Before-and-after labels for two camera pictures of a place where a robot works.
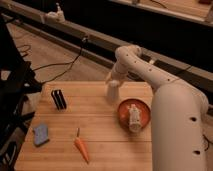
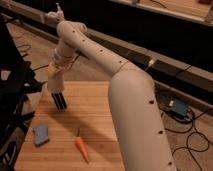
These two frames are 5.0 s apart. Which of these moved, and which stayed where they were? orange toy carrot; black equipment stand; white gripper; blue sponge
Moved: white gripper
Stayed: black equipment stand; orange toy carrot; blue sponge
